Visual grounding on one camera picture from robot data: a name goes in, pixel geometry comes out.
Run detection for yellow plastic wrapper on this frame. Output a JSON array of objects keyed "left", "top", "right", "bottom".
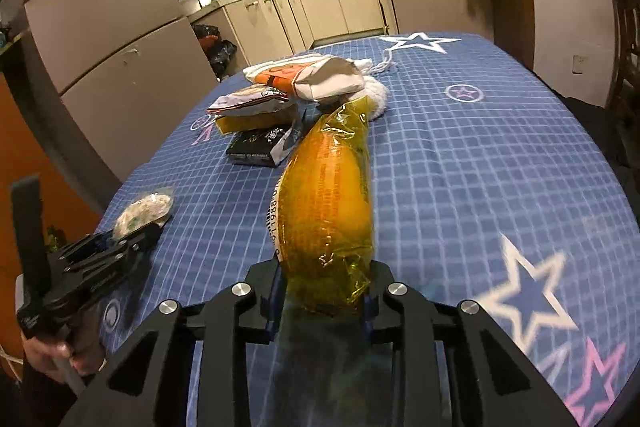
[{"left": 269, "top": 96, "right": 374, "bottom": 315}]

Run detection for white knitted cloth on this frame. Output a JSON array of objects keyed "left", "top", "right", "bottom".
[{"left": 345, "top": 76, "right": 390, "bottom": 121}]

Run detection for brown yellow sponge block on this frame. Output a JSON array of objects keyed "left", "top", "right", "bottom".
[{"left": 215, "top": 105, "right": 298, "bottom": 135}]

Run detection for beige kitchen base cabinets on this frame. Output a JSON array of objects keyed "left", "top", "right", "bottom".
[{"left": 189, "top": 0, "right": 494, "bottom": 65}]

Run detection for person's left hand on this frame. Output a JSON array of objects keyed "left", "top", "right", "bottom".
[{"left": 21, "top": 307, "right": 105, "bottom": 384}]

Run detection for small clear snack wrapper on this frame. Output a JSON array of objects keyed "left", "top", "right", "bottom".
[{"left": 112, "top": 187, "right": 174, "bottom": 241}]

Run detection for black snack packet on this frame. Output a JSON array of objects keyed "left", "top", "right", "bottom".
[{"left": 226, "top": 116, "right": 303, "bottom": 168}]

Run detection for blue star-patterned tablecloth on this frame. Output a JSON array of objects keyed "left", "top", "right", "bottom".
[{"left": 101, "top": 34, "right": 639, "bottom": 426}]

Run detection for crumpled foil wrapper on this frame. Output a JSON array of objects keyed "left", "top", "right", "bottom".
[{"left": 207, "top": 84, "right": 293, "bottom": 117}]

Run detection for black garbage bags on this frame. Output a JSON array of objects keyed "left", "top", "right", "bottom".
[{"left": 192, "top": 24, "right": 238, "bottom": 78}]

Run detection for beige refrigerator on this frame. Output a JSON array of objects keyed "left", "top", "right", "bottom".
[{"left": 25, "top": 0, "right": 218, "bottom": 181}]

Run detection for orange white paper bag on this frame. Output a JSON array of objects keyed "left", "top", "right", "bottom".
[{"left": 243, "top": 53, "right": 366, "bottom": 103}]

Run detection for white drawstring pouch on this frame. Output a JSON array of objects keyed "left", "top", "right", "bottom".
[{"left": 354, "top": 48, "right": 394, "bottom": 76}]

